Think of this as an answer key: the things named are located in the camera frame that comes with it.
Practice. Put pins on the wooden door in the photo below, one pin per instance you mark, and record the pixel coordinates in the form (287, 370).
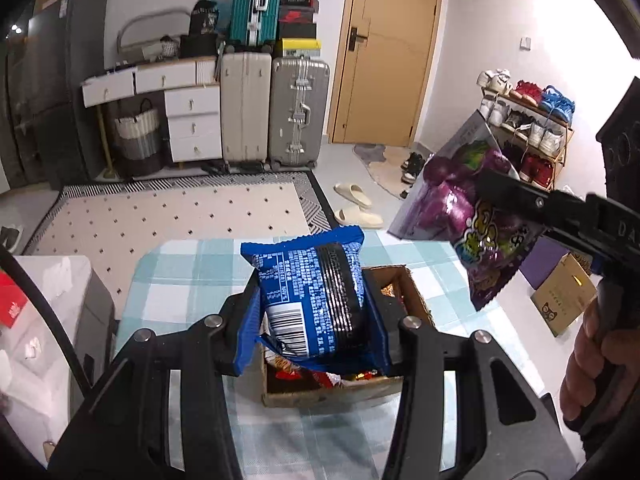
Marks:
(390, 60)

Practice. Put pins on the silver suitcase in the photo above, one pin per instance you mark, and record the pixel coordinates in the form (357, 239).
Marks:
(297, 110)

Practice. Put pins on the white curved rail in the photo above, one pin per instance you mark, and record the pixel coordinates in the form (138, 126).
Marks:
(145, 16)

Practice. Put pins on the grey refrigerator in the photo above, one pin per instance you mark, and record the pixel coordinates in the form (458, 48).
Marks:
(65, 85)

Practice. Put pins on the beige suitcase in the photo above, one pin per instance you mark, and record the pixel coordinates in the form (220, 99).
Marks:
(245, 110)

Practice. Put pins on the teal suitcase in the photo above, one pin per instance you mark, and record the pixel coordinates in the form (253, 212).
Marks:
(250, 5)

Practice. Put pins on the dark shoes pile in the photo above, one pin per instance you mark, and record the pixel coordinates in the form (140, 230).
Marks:
(412, 167)

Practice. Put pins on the white drawer desk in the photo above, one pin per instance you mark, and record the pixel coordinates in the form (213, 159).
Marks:
(192, 130)

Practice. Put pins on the beige slipper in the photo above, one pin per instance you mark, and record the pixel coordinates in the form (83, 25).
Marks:
(352, 195)
(357, 216)

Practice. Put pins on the grey door mat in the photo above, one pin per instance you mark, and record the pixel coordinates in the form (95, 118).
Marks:
(380, 170)

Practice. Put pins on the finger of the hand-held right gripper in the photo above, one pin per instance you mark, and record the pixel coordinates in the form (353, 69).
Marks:
(525, 197)
(570, 246)

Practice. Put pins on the woven laundry basket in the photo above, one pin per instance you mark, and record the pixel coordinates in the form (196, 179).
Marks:
(137, 140)

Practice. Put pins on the printed cardboard box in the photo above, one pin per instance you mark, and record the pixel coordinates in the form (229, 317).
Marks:
(565, 300)

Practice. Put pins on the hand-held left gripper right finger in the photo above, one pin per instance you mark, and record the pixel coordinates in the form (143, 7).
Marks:
(384, 340)

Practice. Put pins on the white light switch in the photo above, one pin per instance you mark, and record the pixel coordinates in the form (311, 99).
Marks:
(525, 42)

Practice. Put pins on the black printed paper bag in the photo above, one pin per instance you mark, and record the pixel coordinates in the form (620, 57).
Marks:
(204, 19)

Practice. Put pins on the large purple snack bag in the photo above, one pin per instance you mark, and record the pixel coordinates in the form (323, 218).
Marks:
(450, 200)

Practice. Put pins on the white mesh basket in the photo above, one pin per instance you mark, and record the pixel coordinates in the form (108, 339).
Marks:
(160, 49)

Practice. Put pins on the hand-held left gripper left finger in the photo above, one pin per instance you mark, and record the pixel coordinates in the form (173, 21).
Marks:
(247, 330)

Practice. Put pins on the dotted beige rug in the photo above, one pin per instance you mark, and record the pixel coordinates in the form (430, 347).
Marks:
(175, 215)

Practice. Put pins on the person's right hand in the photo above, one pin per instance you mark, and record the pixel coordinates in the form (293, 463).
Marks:
(582, 375)

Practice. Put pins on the blue snack packet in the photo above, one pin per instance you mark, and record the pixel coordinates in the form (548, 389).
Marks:
(310, 300)

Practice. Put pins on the black shoe box red stripe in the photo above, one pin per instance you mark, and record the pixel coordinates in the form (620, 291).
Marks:
(299, 2)

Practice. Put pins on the wooden shoe rack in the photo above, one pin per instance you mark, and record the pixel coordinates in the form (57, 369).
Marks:
(567, 145)

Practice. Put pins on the plain black shoe box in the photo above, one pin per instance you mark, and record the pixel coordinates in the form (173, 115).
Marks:
(298, 31)

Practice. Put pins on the grey side table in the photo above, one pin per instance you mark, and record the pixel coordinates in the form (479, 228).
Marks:
(60, 310)

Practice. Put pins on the brown cardboard box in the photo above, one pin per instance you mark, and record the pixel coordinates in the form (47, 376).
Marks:
(320, 397)

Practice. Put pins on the red gift box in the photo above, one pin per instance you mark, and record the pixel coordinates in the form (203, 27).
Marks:
(12, 300)

